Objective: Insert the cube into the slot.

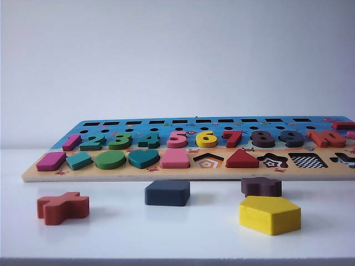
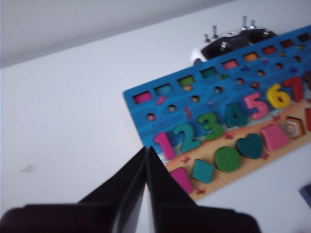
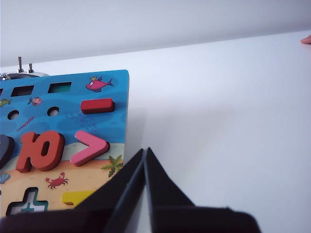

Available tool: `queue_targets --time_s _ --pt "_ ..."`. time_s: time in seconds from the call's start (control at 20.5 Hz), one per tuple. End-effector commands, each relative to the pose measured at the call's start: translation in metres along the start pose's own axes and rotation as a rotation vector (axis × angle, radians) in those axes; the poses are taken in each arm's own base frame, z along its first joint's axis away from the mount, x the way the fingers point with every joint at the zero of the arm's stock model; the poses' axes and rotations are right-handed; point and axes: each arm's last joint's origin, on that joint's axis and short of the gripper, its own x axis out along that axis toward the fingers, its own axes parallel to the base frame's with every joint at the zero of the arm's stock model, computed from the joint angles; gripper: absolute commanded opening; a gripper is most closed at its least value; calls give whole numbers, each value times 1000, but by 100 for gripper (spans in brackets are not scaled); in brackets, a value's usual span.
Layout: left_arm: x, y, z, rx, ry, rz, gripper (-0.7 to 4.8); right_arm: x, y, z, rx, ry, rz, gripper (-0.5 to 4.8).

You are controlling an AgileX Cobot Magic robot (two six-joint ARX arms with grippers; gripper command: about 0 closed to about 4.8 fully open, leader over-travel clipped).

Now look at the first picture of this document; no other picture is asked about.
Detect pink trapezoid block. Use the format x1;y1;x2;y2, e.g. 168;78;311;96
160;149;191;169

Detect teal number two piece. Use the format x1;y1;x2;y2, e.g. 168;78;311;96
79;134;107;152

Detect dark brown star block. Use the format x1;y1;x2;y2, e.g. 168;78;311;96
240;177;283;198

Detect dark blue square block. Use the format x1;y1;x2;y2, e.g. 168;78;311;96
144;180;191;207

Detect green circle block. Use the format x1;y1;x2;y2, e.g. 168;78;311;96
95;151;126;169

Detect wooden number shape puzzle board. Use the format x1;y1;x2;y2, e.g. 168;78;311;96
21;115;355;183

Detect pink number five piece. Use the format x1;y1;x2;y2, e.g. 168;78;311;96
166;130;190;149

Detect brown number eight piece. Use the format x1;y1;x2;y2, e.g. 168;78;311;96
251;130;276;149

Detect red number seven piece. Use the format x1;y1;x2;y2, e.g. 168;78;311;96
222;130;245;149

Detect orange cross block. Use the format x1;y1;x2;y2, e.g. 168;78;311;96
36;191;90;226

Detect red triangle block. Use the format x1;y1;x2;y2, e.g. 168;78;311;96
226;148;260;168

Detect red bar sign piece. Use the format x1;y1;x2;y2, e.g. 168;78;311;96
332;121;355;130

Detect yellow number six piece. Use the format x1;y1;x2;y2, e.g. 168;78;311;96
196;130;219;149

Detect teal number four piece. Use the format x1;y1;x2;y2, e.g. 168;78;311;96
138;132;161;149

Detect magenta number one piece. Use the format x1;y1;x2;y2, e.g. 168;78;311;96
62;134;83;152

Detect green number three piece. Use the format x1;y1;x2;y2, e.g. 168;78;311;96
108;132;133;150

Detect yellow pentagon block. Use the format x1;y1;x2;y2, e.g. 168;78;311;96
239;195;302;236

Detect magenta rectangle block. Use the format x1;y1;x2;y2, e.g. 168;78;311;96
35;151;67;172

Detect orange number ten piece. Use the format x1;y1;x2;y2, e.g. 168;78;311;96
306;129;347;149

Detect teal square block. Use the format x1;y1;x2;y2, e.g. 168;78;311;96
65;151;94;171

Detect dark blue number nine piece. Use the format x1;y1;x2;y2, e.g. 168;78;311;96
279;130;305;149

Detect teal heart block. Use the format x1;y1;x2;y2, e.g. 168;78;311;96
128;149;161;169

